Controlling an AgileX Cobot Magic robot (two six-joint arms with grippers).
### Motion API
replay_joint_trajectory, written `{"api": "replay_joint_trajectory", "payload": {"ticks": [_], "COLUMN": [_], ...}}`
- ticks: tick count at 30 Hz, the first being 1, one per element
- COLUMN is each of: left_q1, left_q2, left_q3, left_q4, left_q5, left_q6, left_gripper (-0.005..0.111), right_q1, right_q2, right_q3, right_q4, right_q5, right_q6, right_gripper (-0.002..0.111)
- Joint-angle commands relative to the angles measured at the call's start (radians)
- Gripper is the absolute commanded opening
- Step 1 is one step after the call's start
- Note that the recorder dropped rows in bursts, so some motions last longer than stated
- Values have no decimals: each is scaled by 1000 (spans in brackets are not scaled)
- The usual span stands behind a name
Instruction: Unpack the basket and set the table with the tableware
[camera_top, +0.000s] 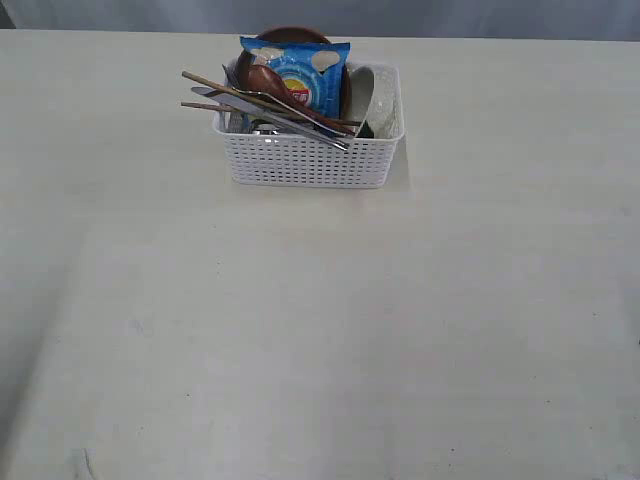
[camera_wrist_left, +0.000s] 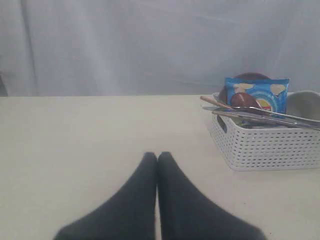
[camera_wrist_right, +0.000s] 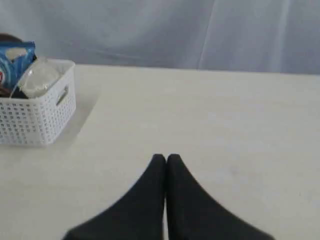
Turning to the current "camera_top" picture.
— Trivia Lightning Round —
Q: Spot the silver table knife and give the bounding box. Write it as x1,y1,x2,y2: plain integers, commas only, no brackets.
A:
191,87,350,151

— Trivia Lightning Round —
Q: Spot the lower wooden chopstick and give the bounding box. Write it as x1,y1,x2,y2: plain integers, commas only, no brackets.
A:
180,102,234,112

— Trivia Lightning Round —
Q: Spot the brown wooden plate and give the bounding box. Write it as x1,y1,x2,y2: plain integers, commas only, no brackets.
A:
236,27,351,120

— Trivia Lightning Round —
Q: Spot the blue chips bag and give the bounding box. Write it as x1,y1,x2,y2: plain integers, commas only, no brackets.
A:
236,35,351,119

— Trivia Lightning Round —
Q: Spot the silver fork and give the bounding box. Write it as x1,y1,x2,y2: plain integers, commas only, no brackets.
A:
222,65,324,130

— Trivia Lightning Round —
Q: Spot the brown wooden spoon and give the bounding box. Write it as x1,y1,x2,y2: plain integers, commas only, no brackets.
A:
247,65,354,137

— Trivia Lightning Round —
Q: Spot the upper wooden chopstick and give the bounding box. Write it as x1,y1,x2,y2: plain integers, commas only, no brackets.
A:
181,71,354,136

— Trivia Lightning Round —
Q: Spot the white plastic woven basket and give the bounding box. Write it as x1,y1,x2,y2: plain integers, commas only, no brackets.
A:
212,62,406,189

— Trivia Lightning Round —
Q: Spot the wooden chopstick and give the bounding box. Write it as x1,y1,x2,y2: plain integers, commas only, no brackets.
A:
181,71,354,136
180,102,234,112

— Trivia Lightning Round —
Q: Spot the grey ceramic bowl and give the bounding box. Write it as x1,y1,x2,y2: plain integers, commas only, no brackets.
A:
344,63,405,140

